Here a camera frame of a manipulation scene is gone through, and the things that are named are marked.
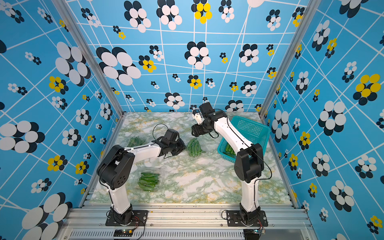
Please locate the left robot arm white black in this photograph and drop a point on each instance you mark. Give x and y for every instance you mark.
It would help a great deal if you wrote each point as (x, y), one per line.
(115, 169)

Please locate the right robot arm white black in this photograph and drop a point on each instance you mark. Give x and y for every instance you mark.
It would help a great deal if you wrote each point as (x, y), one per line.
(249, 162)

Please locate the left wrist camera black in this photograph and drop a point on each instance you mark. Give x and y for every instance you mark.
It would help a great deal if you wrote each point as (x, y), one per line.
(171, 136)

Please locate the aluminium corner post right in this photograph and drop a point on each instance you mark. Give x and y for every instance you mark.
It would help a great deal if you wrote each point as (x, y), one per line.
(288, 57)

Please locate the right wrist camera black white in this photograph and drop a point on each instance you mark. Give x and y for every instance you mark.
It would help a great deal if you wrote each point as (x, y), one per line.
(202, 112)

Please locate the circuit board right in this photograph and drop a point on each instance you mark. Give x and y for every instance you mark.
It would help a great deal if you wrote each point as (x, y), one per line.
(253, 234)

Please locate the green circuit board left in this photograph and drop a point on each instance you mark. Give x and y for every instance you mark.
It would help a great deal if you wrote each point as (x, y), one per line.
(123, 233)

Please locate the green peppers inside basket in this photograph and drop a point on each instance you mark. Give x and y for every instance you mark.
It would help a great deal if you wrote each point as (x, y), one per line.
(229, 151)

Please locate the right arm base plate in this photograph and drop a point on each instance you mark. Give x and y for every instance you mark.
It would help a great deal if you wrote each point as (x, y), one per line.
(256, 219)

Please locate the aluminium corner post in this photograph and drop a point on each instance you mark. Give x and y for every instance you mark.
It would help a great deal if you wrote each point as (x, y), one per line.
(80, 40)
(288, 57)

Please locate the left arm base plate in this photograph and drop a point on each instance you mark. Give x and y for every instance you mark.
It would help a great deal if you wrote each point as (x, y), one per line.
(130, 219)

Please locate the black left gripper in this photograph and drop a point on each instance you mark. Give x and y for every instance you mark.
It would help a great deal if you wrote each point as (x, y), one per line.
(183, 147)

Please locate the aluminium corner post left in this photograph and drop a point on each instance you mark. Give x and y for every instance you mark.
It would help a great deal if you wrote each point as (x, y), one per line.
(80, 40)

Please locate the teal plastic basket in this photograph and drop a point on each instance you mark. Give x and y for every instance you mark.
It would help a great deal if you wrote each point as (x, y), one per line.
(255, 132)

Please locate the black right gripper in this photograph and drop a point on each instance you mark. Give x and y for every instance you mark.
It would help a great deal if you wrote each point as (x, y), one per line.
(196, 130)

